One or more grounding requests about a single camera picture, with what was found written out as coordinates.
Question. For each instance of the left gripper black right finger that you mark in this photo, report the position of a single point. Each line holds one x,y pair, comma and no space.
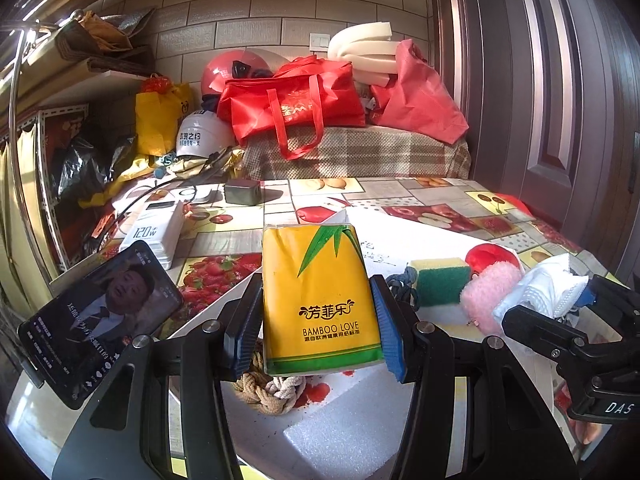
509,431

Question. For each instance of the person's right hand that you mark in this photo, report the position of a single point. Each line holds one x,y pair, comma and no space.
585,433

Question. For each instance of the plaid covered bench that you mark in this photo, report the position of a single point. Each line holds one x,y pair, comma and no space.
371,151

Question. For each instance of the white helmet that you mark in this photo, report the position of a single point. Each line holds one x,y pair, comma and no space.
203,133

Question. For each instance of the cream foam roll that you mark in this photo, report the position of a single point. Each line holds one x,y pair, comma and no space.
370,49

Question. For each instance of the yellow bamboo tissue pack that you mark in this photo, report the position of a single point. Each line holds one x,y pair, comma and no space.
319,314

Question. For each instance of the red helmet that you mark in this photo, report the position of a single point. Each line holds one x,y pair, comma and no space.
233,64

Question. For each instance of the red paper bag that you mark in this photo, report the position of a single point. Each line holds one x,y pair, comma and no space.
416,100

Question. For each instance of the red plush ball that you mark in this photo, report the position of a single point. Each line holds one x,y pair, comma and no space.
483,255

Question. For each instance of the red tote bag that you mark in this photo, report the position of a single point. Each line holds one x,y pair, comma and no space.
296,103

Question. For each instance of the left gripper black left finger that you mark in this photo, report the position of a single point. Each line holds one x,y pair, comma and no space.
123,432

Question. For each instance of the fruit pattern tablecloth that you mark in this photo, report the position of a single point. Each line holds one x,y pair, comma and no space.
397,221

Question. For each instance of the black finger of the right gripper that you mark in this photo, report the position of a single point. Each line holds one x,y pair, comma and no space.
595,287
545,329

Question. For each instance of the metal storage shelf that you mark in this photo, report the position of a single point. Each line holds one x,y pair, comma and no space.
51,73

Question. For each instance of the yellow shopping bag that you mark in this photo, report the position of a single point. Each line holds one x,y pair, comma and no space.
160,108

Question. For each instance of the pink fluffy pouch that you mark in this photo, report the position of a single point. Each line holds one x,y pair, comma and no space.
483,294

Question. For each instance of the yellow green scouring sponge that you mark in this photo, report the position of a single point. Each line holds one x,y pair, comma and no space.
440,281

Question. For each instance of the smartphone showing video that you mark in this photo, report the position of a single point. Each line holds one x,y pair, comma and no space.
76,338

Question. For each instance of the small black box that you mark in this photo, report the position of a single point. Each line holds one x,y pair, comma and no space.
244,192

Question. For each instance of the white cloth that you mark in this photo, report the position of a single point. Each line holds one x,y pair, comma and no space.
549,289

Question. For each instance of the thick white foam slab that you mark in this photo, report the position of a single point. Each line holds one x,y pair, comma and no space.
357,429

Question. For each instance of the black plastic bag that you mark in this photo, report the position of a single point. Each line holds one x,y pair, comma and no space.
83,170

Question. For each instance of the white power bank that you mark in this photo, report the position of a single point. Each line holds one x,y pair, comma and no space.
158,225

